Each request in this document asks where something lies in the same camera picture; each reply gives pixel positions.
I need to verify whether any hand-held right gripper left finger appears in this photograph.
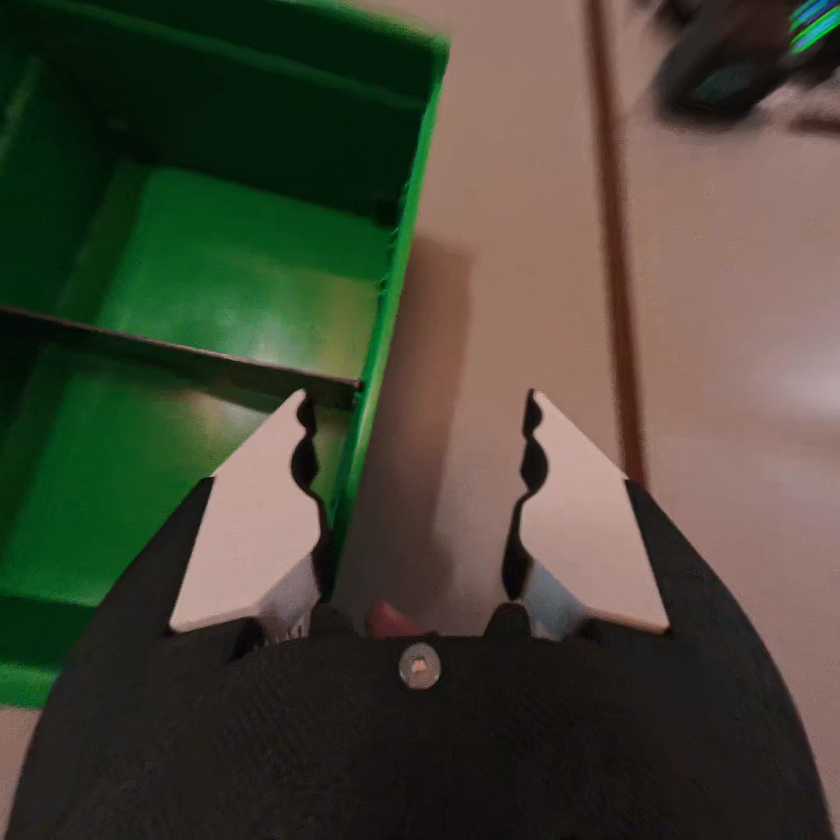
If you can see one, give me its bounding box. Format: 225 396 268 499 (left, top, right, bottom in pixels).
168 388 337 646

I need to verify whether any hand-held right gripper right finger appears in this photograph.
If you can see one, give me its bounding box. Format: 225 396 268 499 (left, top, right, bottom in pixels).
500 388 672 643

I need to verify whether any green plastic bin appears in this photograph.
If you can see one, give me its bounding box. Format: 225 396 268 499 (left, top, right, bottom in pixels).
0 0 452 710

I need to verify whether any dark blurred object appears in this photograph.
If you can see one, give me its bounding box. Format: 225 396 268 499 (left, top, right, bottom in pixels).
656 0 840 126

